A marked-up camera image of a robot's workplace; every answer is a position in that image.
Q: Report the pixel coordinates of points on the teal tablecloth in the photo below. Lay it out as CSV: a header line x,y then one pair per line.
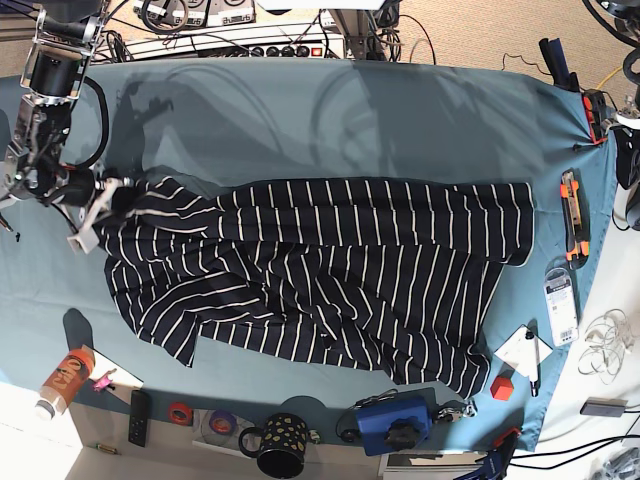
x,y
214,124

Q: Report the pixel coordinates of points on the navy white striped t-shirt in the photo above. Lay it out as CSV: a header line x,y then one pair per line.
x,y
363,273

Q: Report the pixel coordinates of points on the purple tape roll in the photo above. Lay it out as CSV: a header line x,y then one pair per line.
x,y
222,422

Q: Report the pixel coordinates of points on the pink small figurine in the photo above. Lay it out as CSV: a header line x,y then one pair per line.
x,y
105,382

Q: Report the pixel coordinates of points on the metal keyring carabiner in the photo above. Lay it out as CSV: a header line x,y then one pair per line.
x,y
455,411

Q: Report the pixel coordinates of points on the grey adapter box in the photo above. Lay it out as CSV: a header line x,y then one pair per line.
x,y
603,408

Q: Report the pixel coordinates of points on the orange black clamp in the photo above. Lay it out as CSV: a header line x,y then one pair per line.
x,y
595,107

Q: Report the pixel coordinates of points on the red cube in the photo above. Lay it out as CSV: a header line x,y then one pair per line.
x,y
502,388

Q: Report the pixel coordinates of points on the white paper card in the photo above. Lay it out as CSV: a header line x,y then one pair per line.
x,y
515,353

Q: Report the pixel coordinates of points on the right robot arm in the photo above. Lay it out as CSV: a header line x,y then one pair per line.
x,y
63,47

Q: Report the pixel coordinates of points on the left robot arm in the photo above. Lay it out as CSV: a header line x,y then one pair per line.
x,y
621,20

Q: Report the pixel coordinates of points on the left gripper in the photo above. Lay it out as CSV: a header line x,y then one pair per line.
x,y
627,144

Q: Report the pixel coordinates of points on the black white marker pen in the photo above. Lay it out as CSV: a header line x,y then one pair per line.
x,y
532,369

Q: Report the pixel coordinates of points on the black remote control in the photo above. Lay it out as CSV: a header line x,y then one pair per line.
x,y
139,414

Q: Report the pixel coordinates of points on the white power strip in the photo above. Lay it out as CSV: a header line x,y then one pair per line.
x,y
295,50

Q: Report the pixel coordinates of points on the white paper sheet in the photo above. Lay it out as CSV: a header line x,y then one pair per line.
x,y
104,367

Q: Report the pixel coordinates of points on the red tape roll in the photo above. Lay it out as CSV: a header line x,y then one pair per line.
x,y
180,413

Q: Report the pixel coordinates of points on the black mug yellow pattern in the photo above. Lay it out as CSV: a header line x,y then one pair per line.
x,y
278,446

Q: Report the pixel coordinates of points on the blue black clamp handle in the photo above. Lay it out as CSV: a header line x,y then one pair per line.
x,y
555,60

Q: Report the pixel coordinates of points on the orange black utility knife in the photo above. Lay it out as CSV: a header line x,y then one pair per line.
x,y
577,233

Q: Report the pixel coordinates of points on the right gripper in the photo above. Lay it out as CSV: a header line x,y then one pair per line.
x,y
84,193

